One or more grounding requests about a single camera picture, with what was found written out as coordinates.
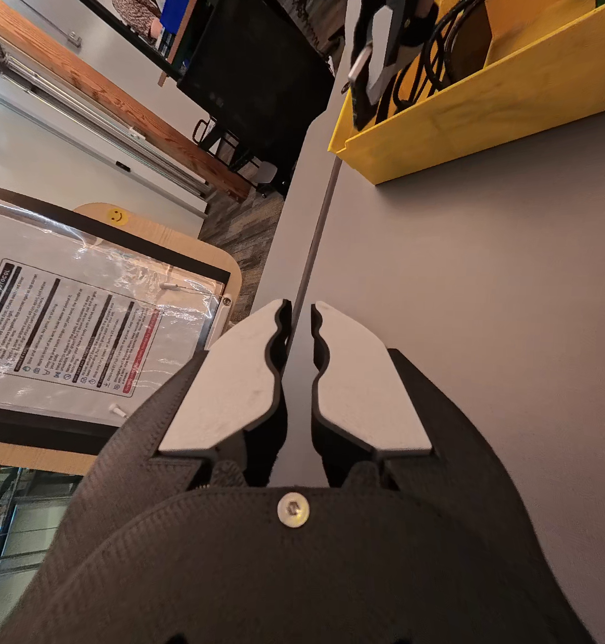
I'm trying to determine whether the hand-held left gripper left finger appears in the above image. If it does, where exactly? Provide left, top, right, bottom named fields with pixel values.
left=158, top=298, right=293, bottom=460

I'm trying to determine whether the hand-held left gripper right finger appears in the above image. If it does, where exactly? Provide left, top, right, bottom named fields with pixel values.
left=310, top=301, right=434, bottom=460

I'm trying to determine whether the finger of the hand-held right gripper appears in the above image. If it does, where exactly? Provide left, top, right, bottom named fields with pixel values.
left=347, top=0, right=384, bottom=130
left=365, top=0, right=439, bottom=106

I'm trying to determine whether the yellow plastic bin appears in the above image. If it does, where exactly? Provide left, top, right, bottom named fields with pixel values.
left=328, top=0, right=605, bottom=185

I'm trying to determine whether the black monitor screen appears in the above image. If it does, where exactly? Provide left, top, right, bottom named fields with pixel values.
left=177, top=0, right=336, bottom=122

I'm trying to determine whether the laminated instruction sign board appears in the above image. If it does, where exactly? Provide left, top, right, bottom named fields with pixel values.
left=0, top=201, right=243, bottom=461

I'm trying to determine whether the framed instruction sheet sign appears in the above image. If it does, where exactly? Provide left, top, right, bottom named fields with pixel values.
left=0, top=194, right=231, bottom=441

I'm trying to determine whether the wooden beam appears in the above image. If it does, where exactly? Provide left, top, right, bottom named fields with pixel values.
left=0, top=0, right=253, bottom=203

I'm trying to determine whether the metal window rail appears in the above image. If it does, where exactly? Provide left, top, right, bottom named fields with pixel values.
left=0, top=28, right=214, bottom=203

